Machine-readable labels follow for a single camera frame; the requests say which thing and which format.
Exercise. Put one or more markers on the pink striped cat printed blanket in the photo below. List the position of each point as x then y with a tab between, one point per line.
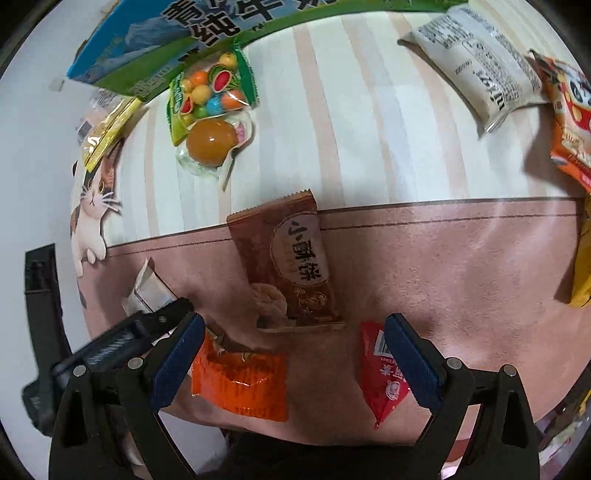
369	152

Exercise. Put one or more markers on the orange cartoon snack packet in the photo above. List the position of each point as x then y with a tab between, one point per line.
570	120

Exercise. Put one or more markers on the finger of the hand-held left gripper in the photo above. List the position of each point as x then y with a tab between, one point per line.
168	314

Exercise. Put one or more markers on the white pillow snack packet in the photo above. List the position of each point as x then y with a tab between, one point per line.
475	60

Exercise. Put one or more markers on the yellow edged clear snack packet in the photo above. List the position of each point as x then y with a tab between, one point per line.
108	127

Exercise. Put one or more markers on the red snack packet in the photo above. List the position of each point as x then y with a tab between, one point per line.
385	387

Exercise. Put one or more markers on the blue green printed cardboard box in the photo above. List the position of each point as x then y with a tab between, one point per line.
152	37

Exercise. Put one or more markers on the brown biscuit packet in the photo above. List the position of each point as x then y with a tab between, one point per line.
291	263

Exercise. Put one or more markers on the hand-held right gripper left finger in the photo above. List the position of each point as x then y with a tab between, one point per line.
178	360

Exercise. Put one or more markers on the small white snack packet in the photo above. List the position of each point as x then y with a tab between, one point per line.
145	290

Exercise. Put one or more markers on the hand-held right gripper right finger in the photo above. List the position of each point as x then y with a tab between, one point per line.
411	360

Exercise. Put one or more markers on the green gumball candy packet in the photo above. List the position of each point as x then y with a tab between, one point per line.
212	92

